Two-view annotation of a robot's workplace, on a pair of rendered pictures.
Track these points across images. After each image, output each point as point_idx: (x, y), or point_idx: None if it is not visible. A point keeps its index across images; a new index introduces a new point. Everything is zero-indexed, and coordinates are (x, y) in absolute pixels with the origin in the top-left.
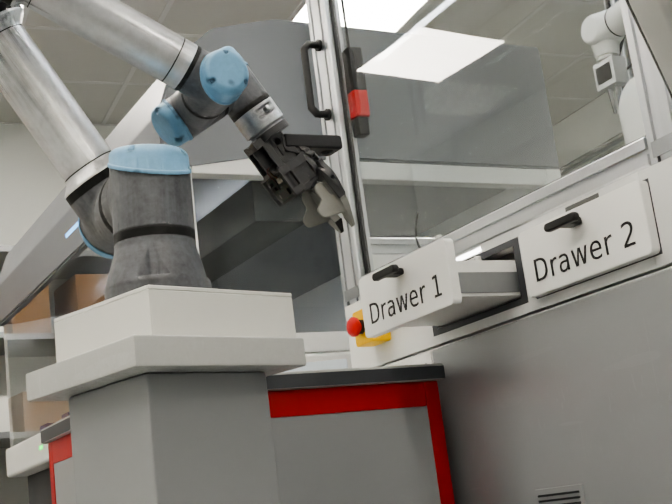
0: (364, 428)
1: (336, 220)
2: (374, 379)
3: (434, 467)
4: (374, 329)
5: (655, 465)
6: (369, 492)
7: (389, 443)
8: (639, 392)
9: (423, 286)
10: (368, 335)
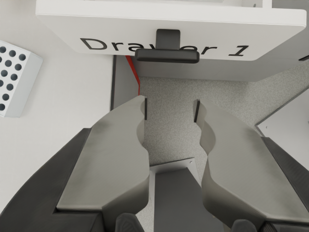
0: (116, 95)
1: (144, 113)
2: (114, 78)
3: (124, 55)
4: (95, 51)
5: (277, 49)
6: (123, 103)
7: (119, 80)
8: (302, 32)
9: (214, 48)
10: (82, 52)
